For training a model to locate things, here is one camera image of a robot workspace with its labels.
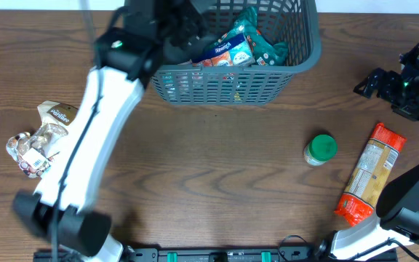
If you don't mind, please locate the Kleenex tissue multipack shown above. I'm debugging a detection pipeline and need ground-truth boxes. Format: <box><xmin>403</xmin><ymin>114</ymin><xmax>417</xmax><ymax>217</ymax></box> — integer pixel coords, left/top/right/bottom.
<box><xmin>191</xmin><ymin>33</ymin><xmax>255</xmax><ymax>67</ymax></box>

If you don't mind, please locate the green coffee snack bag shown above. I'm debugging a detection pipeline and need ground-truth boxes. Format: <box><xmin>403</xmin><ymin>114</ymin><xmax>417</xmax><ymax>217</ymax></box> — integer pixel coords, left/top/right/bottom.
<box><xmin>204</xmin><ymin>7</ymin><xmax>288</xmax><ymax>66</ymax></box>

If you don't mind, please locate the beige Pantree snack bag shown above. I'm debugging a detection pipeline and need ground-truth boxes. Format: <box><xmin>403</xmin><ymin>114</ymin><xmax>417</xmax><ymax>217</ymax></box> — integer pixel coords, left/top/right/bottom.
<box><xmin>6</xmin><ymin>100</ymin><xmax>78</xmax><ymax>178</ymax></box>

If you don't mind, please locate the green lid jar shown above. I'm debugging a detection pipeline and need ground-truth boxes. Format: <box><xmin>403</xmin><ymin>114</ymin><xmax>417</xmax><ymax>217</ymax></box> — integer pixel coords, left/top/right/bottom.
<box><xmin>303</xmin><ymin>135</ymin><xmax>338</xmax><ymax>166</ymax></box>

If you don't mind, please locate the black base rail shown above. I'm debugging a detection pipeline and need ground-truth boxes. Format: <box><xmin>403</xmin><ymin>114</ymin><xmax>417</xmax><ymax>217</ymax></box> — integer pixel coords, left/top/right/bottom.
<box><xmin>32</xmin><ymin>242</ymin><xmax>399</xmax><ymax>262</ymax></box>

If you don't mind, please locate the black cable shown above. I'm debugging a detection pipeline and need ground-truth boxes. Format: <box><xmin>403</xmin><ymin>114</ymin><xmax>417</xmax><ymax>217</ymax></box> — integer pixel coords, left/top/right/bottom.
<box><xmin>277</xmin><ymin>234</ymin><xmax>314</xmax><ymax>262</ymax></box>

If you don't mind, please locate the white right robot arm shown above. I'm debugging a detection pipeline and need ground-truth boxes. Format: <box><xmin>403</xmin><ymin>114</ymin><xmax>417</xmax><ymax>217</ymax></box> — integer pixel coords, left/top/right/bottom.
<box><xmin>322</xmin><ymin>47</ymin><xmax>419</xmax><ymax>261</ymax></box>

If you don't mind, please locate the orange spaghetti package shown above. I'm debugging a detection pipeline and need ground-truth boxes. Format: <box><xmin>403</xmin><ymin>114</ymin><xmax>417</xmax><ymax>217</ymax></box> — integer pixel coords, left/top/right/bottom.
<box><xmin>335</xmin><ymin>122</ymin><xmax>407</xmax><ymax>226</ymax></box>

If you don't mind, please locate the grey plastic basket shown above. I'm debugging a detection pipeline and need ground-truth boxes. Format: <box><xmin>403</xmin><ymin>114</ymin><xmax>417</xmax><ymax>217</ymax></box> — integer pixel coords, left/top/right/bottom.
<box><xmin>121</xmin><ymin>0</ymin><xmax>322</xmax><ymax>106</ymax></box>

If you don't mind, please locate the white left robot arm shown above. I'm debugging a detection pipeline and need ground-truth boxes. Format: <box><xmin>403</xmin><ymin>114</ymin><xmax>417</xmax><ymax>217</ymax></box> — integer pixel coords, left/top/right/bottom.
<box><xmin>12</xmin><ymin>1</ymin><xmax>211</xmax><ymax>261</ymax></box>

